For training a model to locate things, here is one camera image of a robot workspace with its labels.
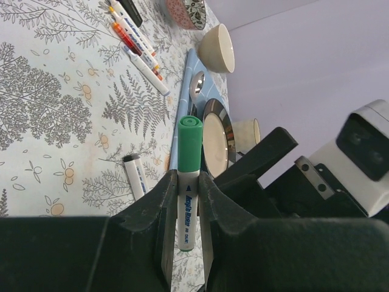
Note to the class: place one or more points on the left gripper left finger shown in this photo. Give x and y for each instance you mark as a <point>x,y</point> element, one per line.
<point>131,251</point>

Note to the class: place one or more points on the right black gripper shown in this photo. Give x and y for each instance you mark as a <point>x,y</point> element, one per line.
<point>304,190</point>

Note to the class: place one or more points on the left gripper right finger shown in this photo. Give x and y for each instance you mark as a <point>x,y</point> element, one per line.
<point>244,253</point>

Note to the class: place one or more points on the green capped marker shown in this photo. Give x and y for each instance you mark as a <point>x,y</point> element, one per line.
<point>189,144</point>

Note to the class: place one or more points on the yellow capped marker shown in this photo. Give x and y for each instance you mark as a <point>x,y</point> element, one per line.
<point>128,25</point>

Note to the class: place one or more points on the purple black highlighter pen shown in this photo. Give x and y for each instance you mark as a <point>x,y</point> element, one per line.
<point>132,11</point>

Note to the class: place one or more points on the red marker pen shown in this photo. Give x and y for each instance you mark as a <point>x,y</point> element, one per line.
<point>132,46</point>

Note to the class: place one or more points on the dark rimmed dinner plate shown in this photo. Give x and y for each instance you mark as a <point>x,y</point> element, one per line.
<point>218,139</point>

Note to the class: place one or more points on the blue checked cloth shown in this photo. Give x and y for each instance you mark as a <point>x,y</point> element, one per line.
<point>209,91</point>

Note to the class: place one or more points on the metal spoon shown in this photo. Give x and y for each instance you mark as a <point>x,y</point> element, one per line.
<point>196,88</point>

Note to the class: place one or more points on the floral tablecloth mat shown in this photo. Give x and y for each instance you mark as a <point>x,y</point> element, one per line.
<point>73,105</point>

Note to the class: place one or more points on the cream ceramic bowl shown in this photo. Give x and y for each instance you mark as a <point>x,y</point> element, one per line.
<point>216,50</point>

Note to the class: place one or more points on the floral dark patterned bowl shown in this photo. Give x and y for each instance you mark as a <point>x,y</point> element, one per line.
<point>187,14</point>

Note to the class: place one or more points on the cream mug dark handle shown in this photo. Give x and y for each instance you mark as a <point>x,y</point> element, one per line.
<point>247,134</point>

